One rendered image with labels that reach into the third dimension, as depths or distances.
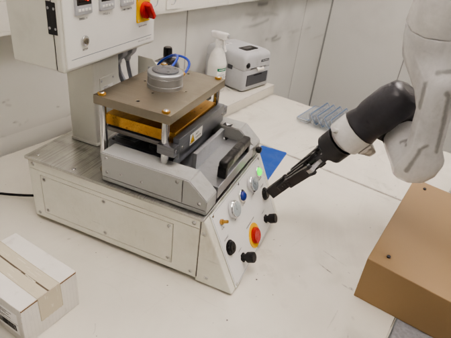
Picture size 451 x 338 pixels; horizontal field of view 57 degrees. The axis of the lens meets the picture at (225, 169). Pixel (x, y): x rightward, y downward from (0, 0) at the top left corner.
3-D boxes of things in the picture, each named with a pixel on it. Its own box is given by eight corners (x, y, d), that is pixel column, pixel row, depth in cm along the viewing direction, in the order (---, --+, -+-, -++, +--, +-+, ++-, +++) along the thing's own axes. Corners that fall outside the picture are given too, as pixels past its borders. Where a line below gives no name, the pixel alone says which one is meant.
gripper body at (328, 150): (333, 122, 98) (304, 144, 103) (326, 136, 91) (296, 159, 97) (354, 145, 99) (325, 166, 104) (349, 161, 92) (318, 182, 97)
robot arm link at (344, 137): (343, 119, 88) (323, 134, 91) (382, 161, 89) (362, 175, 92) (351, 100, 98) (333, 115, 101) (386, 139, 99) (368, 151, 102)
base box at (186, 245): (36, 216, 105) (27, 157, 96) (123, 155, 135) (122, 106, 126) (231, 296, 90) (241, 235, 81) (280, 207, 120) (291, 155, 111)
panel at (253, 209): (235, 288, 91) (209, 216, 84) (275, 216, 115) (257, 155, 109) (243, 289, 90) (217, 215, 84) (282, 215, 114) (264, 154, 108)
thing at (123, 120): (106, 129, 92) (104, 88, 87) (158, 98, 109) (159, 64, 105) (174, 151, 87) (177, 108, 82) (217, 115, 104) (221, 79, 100)
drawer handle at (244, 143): (216, 176, 89) (218, 160, 87) (241, 149, 101) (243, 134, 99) (225, 179, 88) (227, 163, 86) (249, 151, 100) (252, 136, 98)
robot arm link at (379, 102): (402, 167, 95) (389, 136, 102) (456, 133, 87) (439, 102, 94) (350, 133, 87) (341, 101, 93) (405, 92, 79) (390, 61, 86)
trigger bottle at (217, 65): (202, 88, 183) (207, 30, 170) (212, 84, 189) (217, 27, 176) (218, 94, 179) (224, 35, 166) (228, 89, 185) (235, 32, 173)
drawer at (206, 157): (100, 162, 96) (98, 132, 92) (151, 128, 114) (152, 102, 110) (216, 202, 87) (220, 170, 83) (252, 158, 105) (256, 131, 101)
